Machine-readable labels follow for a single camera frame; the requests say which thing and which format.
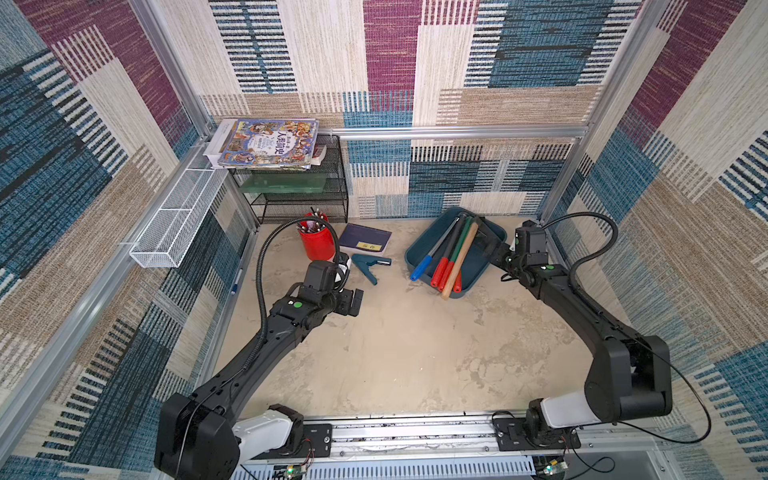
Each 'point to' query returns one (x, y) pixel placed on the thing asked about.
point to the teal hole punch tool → (364, 261)
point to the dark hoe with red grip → (441, 268)
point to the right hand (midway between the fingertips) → (499, 256)
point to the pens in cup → (312, 226)
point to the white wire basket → (167, 238)
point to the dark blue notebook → (364, 240)
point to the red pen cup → (317, 237)
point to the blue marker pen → (236, 281)
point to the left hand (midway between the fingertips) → (345, 289)
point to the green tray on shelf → (271, 183)
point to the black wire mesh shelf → (276, 195)
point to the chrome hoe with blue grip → (425, 261)
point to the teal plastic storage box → (427, 240)
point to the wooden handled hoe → (460, 260)
